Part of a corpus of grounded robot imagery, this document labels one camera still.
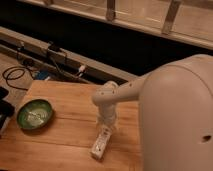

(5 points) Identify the green ceramic bowl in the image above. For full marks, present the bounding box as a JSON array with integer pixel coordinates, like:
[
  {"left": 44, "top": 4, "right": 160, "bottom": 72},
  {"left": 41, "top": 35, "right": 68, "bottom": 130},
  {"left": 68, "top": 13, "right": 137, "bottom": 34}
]
[{"left": 16, "top": 99, "right": 54, "bottom": 130}]

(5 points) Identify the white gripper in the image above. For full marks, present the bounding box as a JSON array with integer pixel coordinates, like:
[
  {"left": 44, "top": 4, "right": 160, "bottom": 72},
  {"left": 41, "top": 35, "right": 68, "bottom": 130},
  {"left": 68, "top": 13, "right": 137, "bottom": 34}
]
[{"left": 96, "top": 105, "right": 117, "bottom": 133}]

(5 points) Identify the small white labelled bottle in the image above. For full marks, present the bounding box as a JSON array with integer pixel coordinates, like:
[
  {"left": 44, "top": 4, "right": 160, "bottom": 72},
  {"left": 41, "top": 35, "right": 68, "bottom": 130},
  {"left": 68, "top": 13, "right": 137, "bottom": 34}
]
[{"left": 91, "top": 128, "right": 111, "bottom": 160}]

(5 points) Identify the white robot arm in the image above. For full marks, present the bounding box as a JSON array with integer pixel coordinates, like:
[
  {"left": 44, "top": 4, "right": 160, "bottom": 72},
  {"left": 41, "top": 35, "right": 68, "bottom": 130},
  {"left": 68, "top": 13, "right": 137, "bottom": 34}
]
[{"left": 92, "top": 54, "right": 213, "bottom": 171}]

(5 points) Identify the black coiled cable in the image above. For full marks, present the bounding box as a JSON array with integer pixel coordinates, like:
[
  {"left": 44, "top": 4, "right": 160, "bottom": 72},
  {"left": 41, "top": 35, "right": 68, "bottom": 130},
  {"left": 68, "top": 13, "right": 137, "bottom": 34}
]
[{"left": 2, "top": 65, "right": 37, "bottom": 91}]

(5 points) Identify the blue object behind table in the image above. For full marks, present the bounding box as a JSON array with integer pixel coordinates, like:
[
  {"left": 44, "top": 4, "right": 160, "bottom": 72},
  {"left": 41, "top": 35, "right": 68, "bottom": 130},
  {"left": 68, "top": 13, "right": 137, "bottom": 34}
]
[{"left": 34, "top": 70, "right": 50, "bottom": 80}]

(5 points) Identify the metal floor rail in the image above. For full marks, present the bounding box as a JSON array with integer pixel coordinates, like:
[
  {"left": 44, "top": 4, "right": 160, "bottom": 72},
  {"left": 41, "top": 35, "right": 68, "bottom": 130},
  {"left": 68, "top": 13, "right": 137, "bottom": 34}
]
[{"left": 0, "top": 26, "right": 137, "bottom": 84}]

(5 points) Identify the black device at left edge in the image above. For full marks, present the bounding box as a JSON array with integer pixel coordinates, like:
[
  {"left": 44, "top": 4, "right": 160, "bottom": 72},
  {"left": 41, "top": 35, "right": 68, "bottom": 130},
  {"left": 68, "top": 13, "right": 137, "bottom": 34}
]
[{"left": 0, "top": 86, "right": 15, "bottom": 130}]

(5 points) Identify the white window frame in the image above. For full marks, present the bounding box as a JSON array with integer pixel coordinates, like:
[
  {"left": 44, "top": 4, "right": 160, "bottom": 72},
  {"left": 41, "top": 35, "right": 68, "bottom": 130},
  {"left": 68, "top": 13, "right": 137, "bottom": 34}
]
[{"left": 19, "top": 0, "right": 213, "bottom": 50}]

